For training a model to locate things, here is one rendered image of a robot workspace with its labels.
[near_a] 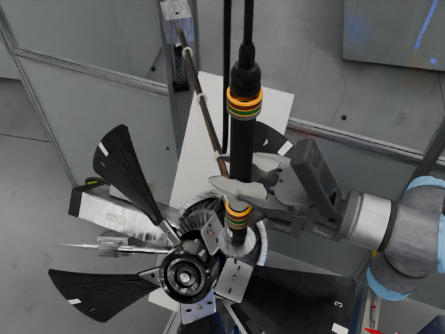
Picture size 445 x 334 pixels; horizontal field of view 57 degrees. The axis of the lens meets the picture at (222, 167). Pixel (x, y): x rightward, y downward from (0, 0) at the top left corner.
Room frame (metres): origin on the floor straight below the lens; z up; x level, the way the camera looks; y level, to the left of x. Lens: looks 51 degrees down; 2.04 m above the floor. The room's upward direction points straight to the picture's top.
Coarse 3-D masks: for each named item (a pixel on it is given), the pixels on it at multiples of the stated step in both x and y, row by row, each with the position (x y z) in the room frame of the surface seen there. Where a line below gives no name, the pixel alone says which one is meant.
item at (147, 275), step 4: (156, 268) 0.41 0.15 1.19; (144, 272) 0.40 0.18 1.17; (148, 272) 0.40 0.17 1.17; (152, 272) 0.40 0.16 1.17; (156, 272) 0.41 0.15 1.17; (140, 276) 0.40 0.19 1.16; (144, 276) 0.40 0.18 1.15; (148, 276) 0.40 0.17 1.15; (156, 276) 0.41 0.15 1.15; (148, 280) 0.40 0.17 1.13; (152, 280) 0.41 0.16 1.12; (156, 280) 0.41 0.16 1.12; (156, 284) 0.41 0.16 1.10; (160, 284) 0.41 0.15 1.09
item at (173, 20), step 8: (168, 0) 1.02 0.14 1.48; (176, 0) 1.03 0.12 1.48; (184, 0) 1.03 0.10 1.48; (168, 8) 0.99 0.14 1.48; (176, 8) 0.99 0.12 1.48; (184, 8) 0.99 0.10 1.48; (168, 16) 0.95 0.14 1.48; (176, 16) 0.95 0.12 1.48; (184, 16) 0.95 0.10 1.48; (168, 24) 0.93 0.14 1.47; (176, 24) 0.94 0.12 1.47; (184, 24) 0.94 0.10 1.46; (192, 24) 0.95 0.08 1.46; (168, 32) 0.93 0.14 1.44; (176, 32) 0.94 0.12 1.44; (184, 32) 0.94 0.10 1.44; (192, 32) 0.95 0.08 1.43; (168, 40) 0.93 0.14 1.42; (176, 40) 0.94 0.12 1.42; (192, 40) 0.95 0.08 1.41
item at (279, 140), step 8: (256, 128) 0.64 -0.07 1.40; (264, 128) 0.62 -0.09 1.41; (272, 128) 0.61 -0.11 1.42; (256, 136) 0.62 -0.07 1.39; (264, 136) 0.61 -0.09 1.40; (272, 136) 0.60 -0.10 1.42; (280, 136) 0.59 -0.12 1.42; (256, 144) 0.60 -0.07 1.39; (272, 144) 0.58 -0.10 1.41; (280, 144) 0.57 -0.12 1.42; (256, 152) 0.58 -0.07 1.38; (264, 152) 0.57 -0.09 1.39; (272, 152) 0.56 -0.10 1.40; (288, 152) 0.55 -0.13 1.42; (264, 184) 0.50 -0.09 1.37; (272, 184) 0.50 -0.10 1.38; (216, 208) 0.52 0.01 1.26; (256, 216) 0.45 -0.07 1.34; (264, 216) 0.44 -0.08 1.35; (248, 224) 0.44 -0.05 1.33
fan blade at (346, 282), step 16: (256, 272) 0.39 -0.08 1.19; (272, 272) 0.40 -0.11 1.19; (288, 272) 0.40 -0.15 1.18; (304, 272) 0.40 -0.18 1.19; (256, 288) 0.36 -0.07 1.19; (272, 288) 0.36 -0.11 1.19; (288, 288) 0.36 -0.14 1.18; (304, 288) 0.36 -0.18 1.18; (320, 288) 0.36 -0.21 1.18; (336, 288) 0.36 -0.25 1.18; (352, 288) 0.36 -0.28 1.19; (240, 304) 0.33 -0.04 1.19; (256, 304) 0.33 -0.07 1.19; (272, 304) 0.33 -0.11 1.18; (288, 304) 0.33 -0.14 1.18; (304, 304) 0.33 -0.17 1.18; (320, 304) 0.33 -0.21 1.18; (352, 304) 0.33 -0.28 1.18; (256, 320) 0.30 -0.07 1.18; (272, 320) 0.30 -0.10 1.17; (288, 320) 0.30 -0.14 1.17; (304, 320) 0.30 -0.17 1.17; (320, 320) 0.30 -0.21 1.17; (336, 320) 0.30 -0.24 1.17
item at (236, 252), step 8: (224, 200) 0.41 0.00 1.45; (224, 208) 0.41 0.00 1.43; (224, 216) 0.40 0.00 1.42; (224, 224) 0.41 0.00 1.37; (224, 232) 0.40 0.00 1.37; (248, 232) 0.40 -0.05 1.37; (224, 240) 0.38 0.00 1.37; (248, 240) 0.38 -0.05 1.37; (224, 248) 0.36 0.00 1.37; (232, 248) 0.36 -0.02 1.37; (240, 248) 0.36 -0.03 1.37; (248, 248) 0.36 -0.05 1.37; (232, 256) 0.35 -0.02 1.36; (240, 256) 0.35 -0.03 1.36
